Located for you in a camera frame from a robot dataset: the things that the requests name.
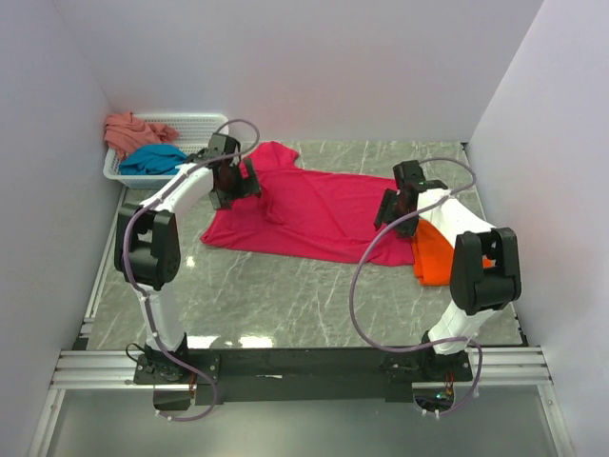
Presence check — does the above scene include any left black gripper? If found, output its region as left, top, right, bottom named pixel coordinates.
left=210, top=158, right=262, bottom=210

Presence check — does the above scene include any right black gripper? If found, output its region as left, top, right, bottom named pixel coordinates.
left=374, top=188, right=421, bottom=239

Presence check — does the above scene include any magenta t-shirt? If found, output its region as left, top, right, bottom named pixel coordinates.
left=201, top=142, right=391, bottom=264

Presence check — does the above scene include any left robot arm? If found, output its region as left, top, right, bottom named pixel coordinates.
left=114, top=130, right=261, bottom=383

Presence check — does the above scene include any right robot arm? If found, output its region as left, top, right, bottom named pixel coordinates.
left=374, top=160, right=521, bottom=380

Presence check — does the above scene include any folded orange t-shirt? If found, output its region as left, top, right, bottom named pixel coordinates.
left=410, top=219, right=494, bottom=288

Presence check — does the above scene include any white plastic basket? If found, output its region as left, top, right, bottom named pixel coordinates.
left=103, top=112, right=227, bottom=189

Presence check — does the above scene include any teal blue t-shirt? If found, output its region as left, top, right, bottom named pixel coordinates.
left=119, top=144, right=187, bottom=176

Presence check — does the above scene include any salmon pink t-shirt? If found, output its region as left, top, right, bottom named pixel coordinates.
left=104, top=111, right=179, bottom=161

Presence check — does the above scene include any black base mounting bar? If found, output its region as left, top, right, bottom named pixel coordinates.
left=133, top=348, right=474, bottom=406

